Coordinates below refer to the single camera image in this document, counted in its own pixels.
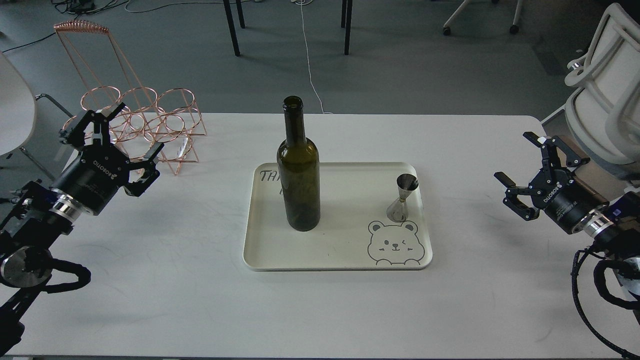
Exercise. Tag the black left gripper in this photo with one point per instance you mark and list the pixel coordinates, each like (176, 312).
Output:
(100, 169)

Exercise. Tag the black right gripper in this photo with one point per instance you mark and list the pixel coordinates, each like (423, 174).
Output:
(564, 198)

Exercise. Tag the silver metal jigger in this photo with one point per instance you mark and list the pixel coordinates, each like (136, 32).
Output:
(398, 211)

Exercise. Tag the dark green wine bottle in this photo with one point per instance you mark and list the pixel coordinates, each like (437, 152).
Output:
(299, 169)

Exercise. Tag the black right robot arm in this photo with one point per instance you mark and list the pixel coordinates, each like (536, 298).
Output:
(615, 233)

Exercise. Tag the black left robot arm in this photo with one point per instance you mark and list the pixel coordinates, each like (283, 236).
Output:
(42, 214)

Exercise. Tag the white mesh office chair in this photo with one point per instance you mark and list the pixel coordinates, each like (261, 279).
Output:
(602, 113)

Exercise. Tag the white chair at left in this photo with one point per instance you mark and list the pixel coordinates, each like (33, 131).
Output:
(18, 113)

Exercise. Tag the white office chair base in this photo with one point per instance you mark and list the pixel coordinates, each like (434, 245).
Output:
(467, 11)

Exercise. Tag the cream bear print tray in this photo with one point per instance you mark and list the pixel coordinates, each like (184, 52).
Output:
(354, 232)

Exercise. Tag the copper wire bottle rack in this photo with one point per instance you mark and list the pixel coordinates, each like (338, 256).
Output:
(171, 117)

